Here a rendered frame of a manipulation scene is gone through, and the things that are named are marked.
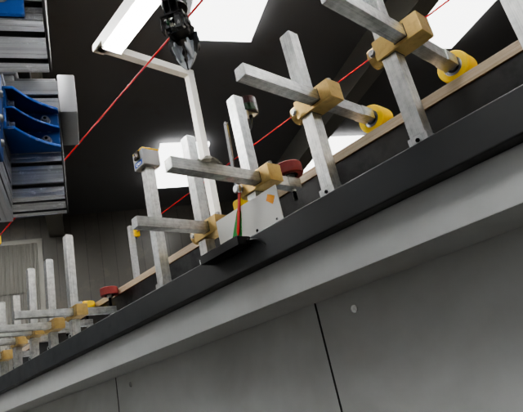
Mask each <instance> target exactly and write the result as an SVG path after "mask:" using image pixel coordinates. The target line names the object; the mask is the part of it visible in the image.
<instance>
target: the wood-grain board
mask: <svg viewBox="0 0 523 412"><path fill-rule="evenodd" d="M522 52H523V48H522V46H521V44H520V42H519V40H517V41H515V42H514V43H512V44H511V45H509V46H507V47H505V48H504V49H503V50H501V51H499V52H497V53H496V54H494V55H493V56H491V57H490V58H488V59H487V60H484V61H483V62H481V63H480V64H479V65H477V66H475V67H474V68H472V69H470V70H468V71H467V72H466V73H464V74H462V75H460V76H459V77H457V78H456V79H454V80H453V81H451V82H450V83H447V84H446V85H444V86H443V87H441V88H440V89H438V90H436V91H435V92H433V93H432V94H430V95H429V96H427V97H425V98H423V99H422V100H421V102H422V106H423V109H424V110H427V109H429V108H431V107H432V106H434V105H435V104H437V103H439V102H440V101H443V100H444V99H445V98H447V97H448V96H451V95H452V94H454V93H455V92H457V91H459V90H460V89H462V88H464V87H466V86H467V85H468V84H470V83H472V82H474V81H475V80H477V79H478V78H480V77H482V76H483V75H485V74H487V73H489V72H490V71H491V70H493V69H495V68H497V67H499V66H500V65H502V64H503V63H505V62H507V61H508V60H511V58H513V57H515V56H517V55H519V54H520V53H522ZM403 123H405V122H404V120H403V118H402V115H401V113H399V114H398V115H397V116H395V117H393V118H392V119H390V120H388V121H386V122H385V123H384V124H382V125H380V126H379V127H377V128H375V129H374V130H373V131H371V132H369V133H367V134H366V135H364V136H362V137H361V138H360V139H358V140H356V141H354V142H353V143H351V144H350V145H348V146H347V147H345V148H343V149H342V150H340V151H338V152H337V153H336V154H333V159H334V162H335V164H337V163H339V162H341V161H343V160H344V159H346V158H347V157H349V156H351V155H353V154H354V153H355V152H357V151H359V150H361V149H363V148H364V147H366V146H367V145H369V144H371V143H372V142H374V141H376V140H377V139H379V138H380V137H383V136H384V135H386V134H388V133H389V132H390V131H392V130H394V129H395V128H398V127H399V126H400V125H402V124H403ZM316 176H317V172H316V170H315V167H313V168H311V169H310V170H308V171H306V172H304V173H303V174H302V176H301V177H299V178H300V181H301V184H302V185H303V184H304V183H306V182H308V181H309V180H311V179H312V178H314V177H316ZM277 192H278V196H279V198H281V197H283V196H284V195H286V194H287V193H289V192H291V191H286V190H277ZM198 247H199V245H196V244H194V243H193V242H192V243H191V244H189V245H187V246H185V247H184V248H183V249H181V250H179V251H178V252H176V253H174V254H173V255H172V256H170V257H168V261H169V265H170V264H171V263H173V262H175V261H176V260H178V259H179V258H182V257H183V256H185V255H186V254H187V253H190V252H191V251H193V250H195V249H196V248H198ZM155 273H156V271H155V266H153V267H152V268H150V269H149V270H148V271H146V272H144V273H142V274H141V275H139V276H138V277H136V278H135V279H133V280H131V281H129V282H128V283H126V284H125V285H123V286H122V287H120V288H118V295H116V296H113V297H112V298H111V299H113V298H115V297H117V296H119V295H120V294H121V293H123V292H125V291H127V290H128V289H130V288H131V287H133V286H135V285H136V284H139V283H140V282H142V281H143V280H145V279H147V278H148V277H150V276H152V275H153V274H155ZM108 301H109V299H108V298H102V299H101V300H99V301H98V302H95V307H100V306H102V305H103V304H105V303H107V302H108ZM27 350H29V344H28V345H27V346H25V347H23V348H22V351H27Z"/></svg>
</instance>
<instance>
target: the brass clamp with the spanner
mask: <svg viewBox="0 0 523 412"><path fill-rule="evenodd" d="M255 171H258V172H259V174H260V178H261V181H260V182H259V183H257V184H256V185H255V186H250V185H245V184H240V185H241V186H243V192H242V193H241V199H244V200H248V197H247V196H248V195H250V194H251V193H253V192H254V191H260V192H264V191H265V190H267V189H269V188H270V187H272V186H273V185H278V184H280V183H281V182H283V181H284V179H283V176H282V172H281V169H280V166H279V165H278V164H274V163H265V164H263V165H262V166H261V167H260V168H258V169H256V170H255Z"/></svg>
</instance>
